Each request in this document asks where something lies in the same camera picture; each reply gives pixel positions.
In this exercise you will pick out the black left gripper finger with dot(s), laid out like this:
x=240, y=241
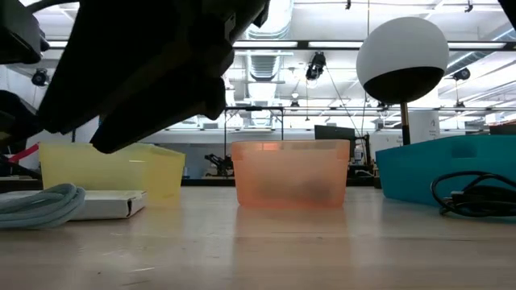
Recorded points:
x=92, y=88
x=181, y=96

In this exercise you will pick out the white cardboard box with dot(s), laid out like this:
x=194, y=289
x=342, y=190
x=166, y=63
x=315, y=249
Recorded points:
x=109, y=203

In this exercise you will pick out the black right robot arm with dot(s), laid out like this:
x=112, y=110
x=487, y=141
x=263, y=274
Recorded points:
x=510, y=10

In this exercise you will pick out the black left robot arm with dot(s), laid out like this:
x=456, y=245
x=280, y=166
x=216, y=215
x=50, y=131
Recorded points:
x=18, y=36

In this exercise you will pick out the black background robot arm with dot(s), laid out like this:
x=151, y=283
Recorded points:
x=221, y=164

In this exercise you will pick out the yellow translucent plastic bin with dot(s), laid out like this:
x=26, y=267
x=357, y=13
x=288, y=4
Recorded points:
x=161, y=173

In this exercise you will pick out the orange translucent plastic bin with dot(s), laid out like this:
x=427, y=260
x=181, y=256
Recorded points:
x=290, y=161

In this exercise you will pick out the blue plastic bin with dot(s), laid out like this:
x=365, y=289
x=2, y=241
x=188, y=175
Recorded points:
x=415, y=169

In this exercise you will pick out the black ceiling track light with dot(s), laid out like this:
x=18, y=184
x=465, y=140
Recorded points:
x=315, y=66
x=39, y=77
x=461, y=74

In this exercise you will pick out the black computer monitor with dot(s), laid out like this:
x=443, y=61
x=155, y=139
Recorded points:
x=334, y=132

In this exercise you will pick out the white black globe lamp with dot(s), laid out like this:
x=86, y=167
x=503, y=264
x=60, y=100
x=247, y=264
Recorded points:
x=403, y=52

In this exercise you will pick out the black metal background frame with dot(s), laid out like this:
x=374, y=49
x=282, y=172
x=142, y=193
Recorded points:
x=254, y=108

